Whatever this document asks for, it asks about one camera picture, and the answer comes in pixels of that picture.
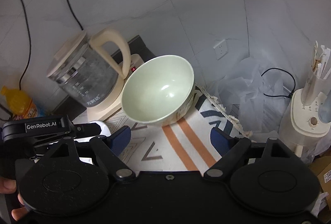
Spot white ceramic plate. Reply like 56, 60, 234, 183
74, 120, 112, 165

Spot pale green ceramic bowl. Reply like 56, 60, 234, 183
121, 55, 195, 126

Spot person's hand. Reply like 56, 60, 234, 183
1, 176, 28, 221

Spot cream kettle base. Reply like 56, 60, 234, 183
87, 54, 144, 122

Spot patterned woven table mat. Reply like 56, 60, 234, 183
70, 85, 253, 172

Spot white plastic bag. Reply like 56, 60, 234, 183
207, 58, 296, 142

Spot cream utensil sterilizer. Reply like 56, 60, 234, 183
278, 74, 330, 157

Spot glass electric kettle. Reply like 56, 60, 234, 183
47, 28, 131, 108

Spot cardboard box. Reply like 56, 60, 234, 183
309, 156, 331, 208

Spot orange juice bottle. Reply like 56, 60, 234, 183
1, 86, 38, 119

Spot blue baby bottle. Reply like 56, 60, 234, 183
318, 96, 331, 124

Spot black power cable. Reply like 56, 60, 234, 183
260, 67, 297, 99

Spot black handle with GenRobot label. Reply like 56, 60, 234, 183
1, 115, 101, 179

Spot white wall socket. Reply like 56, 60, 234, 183
213, 39, 228, 60

